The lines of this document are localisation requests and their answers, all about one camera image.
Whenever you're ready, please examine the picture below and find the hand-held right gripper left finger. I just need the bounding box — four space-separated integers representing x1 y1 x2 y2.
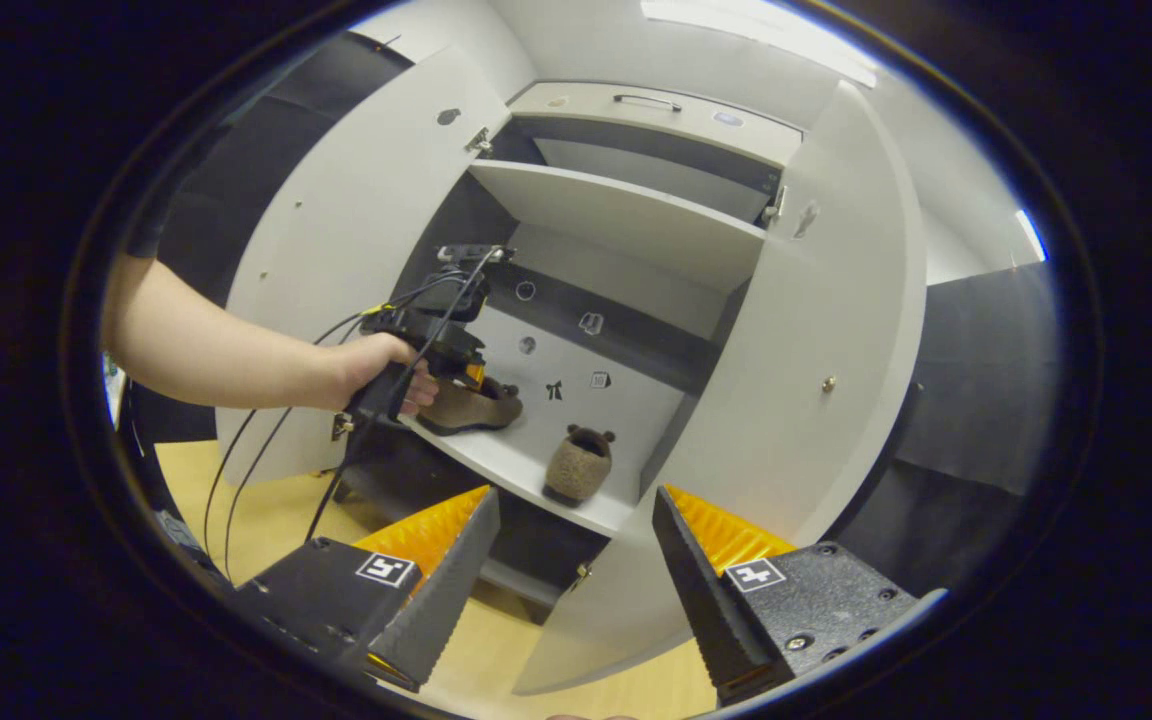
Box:
231 485 502 693

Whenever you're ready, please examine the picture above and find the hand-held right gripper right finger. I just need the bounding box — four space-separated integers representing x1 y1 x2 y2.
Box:
651 484 947 706

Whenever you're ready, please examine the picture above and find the brown fuzzy shoe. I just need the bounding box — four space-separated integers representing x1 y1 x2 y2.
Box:
416 375 525 436
541 424 617 507

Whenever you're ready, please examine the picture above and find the grey white shoe cabinet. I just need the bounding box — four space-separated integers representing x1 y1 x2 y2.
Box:
336 80 807 626

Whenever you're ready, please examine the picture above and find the ceiling light panel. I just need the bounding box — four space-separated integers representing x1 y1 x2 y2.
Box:
641 0 882 89
1014 208 1049 263

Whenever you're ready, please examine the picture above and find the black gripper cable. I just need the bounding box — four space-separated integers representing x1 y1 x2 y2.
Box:
304 245 502 546
201 270 467 586

